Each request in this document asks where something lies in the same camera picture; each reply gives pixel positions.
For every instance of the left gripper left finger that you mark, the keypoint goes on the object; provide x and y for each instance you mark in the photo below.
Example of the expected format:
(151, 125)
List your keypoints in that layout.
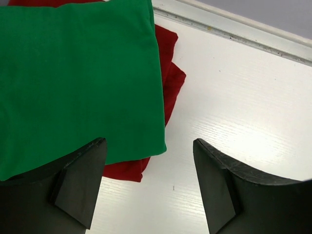
(56, 198)

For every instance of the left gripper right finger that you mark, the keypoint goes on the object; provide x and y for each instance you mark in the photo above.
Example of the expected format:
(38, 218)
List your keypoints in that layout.
(240, 199)

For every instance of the green t shirt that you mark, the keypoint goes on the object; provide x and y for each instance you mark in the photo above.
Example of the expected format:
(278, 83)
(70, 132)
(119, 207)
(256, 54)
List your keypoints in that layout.
(71, 74)

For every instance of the folded red t shirt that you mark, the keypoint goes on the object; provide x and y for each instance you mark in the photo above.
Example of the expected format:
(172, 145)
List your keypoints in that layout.
(172, 80)

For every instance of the back aluminium table rail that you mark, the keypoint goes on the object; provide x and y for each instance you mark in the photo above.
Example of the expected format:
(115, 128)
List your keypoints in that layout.
(237, 28)

